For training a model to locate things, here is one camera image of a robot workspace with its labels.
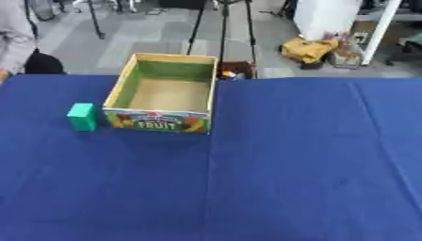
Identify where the black tripod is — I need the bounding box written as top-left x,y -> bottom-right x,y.
185,0 -> 261,79

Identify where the black round seat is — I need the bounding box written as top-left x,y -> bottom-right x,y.
23,52 -> 68,75

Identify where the white post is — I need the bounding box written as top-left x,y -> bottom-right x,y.
359,0 -> 404,66

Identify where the white panel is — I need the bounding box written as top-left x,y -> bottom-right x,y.
291,0 -> 365,41

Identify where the brown box with items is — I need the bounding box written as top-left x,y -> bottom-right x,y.
216,60 -> 257,81

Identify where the tan cardboard box green inside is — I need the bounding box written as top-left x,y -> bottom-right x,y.
100,52 -> 219,136

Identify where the green rectangular block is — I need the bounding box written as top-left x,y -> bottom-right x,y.
66,103 -> 99,133

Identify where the black stand pole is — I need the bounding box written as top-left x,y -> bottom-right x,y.
86,0 -> 107,40

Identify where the person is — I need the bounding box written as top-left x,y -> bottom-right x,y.
0,0 -> 40,83

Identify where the yellow bag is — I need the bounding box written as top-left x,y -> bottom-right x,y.
278,37 -> 340,65

